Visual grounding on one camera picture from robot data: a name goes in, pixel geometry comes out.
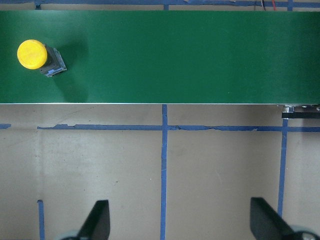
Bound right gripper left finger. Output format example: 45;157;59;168
76;200;111;240

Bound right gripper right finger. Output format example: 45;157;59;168
249;197;295;240

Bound red and black wires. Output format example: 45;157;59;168
253;0;278;12

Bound yellow push button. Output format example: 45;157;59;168
16;39;68;78

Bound green conveyor belt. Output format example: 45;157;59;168
0;10;320;105

